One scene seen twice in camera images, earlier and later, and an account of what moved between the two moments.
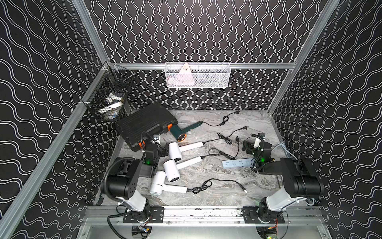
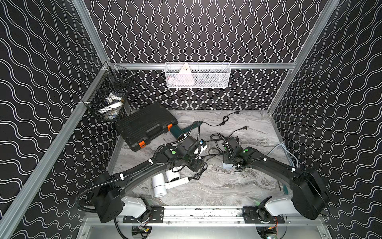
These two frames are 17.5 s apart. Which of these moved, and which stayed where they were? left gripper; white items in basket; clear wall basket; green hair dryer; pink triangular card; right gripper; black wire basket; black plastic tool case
Moved: right gripper; left gripper
Stayed: white items in basket; black plastic tool case; pink triangular card; black wire basket; green hair dryer; clear wall basket
